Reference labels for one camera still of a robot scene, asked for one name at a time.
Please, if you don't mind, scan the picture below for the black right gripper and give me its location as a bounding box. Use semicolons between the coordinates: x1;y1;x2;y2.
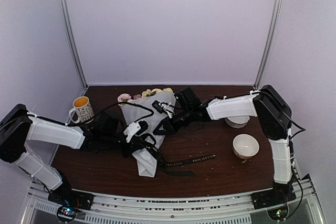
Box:
153;107;194;136

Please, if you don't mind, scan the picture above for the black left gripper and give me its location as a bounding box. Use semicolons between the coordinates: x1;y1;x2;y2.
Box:
102;132;145;158

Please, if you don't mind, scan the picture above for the white wrapping paper sheet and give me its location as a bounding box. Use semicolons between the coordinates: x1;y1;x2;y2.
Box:
121;92;176;177

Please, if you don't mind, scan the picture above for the black strap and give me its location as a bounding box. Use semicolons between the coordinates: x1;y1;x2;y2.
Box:
143;134;217;177

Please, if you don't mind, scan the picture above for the large yellow flower bunch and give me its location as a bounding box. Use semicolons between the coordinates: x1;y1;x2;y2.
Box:
141;88;173;98

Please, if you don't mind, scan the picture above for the pink flower stem two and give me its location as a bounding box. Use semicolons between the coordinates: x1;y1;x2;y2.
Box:
117;93;142;106

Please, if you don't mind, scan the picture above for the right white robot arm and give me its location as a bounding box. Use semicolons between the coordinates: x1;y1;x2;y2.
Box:
153;85;293;204

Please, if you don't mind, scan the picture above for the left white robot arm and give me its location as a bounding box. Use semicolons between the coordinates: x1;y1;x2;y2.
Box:
1;104;149;205

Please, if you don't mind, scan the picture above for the white scalloped bowl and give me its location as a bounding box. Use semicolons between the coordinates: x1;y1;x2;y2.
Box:
225;116;250;129

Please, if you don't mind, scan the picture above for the patterned white mug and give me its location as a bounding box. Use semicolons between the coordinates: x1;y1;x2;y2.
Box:
68;96;94;124

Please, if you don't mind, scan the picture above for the plain white round bowl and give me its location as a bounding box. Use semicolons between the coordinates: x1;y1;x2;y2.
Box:
232;134;260;160

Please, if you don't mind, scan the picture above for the aluminium front rail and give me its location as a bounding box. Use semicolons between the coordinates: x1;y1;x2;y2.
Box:
22;176;326;224

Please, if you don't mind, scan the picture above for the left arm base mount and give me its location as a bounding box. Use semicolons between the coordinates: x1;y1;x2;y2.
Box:
44;181;94;223

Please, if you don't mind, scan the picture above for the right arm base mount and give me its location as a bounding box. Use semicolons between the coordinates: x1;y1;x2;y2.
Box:
251;182;296;222

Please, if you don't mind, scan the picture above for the right aluminium corner post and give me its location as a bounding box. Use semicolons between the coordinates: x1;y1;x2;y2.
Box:
253;0;283;89

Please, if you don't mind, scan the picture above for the aluminium corner post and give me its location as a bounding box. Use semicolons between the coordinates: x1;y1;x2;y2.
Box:
253;0;283;89
60;0;88;89

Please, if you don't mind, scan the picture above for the left aluminium corner post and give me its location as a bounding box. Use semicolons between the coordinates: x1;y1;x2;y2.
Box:
60;0;88;89

